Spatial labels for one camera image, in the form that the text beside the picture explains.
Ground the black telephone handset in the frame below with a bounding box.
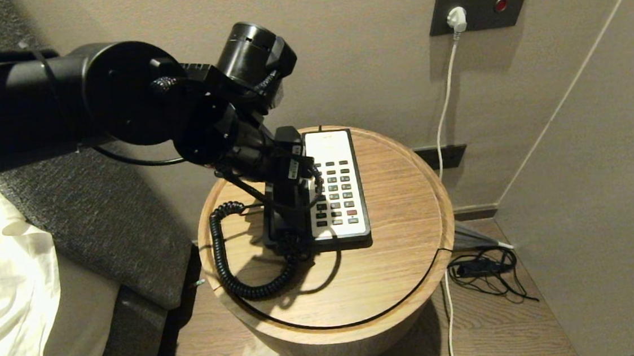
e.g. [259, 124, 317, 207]
[257, 125, 315, 256]

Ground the black and white telephone base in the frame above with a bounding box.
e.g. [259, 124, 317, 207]
[256, 126, 373, 257]

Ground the black telephone cord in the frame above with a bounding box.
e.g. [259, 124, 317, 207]
[207, 195, 318, 304]

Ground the round wooden side table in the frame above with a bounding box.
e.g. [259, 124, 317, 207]
[190, 116, 466, 356]

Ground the grey fabric headboard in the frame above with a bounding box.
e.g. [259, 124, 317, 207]
[0, 0, 200, 323]

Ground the transparent folded umbrella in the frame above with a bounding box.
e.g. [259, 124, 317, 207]
[450, 218, 516, 256]

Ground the white power plug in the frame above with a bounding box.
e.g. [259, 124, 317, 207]
[446, 6, 470, 41]

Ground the black low wall socket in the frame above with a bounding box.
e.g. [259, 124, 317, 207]
[413, 144, 469, 173]

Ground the white power cable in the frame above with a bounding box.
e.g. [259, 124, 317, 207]
[422, 31, 486, 356]

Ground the black power adapter with cord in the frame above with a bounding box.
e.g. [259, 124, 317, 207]
[446, 243, 539, 310]

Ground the dark grey bed frame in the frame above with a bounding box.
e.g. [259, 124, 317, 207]
[84, 283, 174, 356]

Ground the grey wall socket panel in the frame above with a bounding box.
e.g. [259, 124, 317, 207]
[428, 0, 536, 37]

